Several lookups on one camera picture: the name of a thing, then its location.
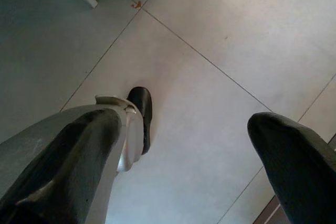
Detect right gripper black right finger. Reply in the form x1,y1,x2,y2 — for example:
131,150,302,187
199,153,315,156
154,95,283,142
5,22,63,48
247,112,336,224

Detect black robot foot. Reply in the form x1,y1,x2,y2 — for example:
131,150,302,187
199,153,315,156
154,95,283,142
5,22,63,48
127,86,153,156

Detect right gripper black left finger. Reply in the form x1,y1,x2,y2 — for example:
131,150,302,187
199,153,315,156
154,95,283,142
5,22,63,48
0,103,123,224

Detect silver robot leg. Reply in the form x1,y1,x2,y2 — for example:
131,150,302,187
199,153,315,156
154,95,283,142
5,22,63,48
94,94,144,173

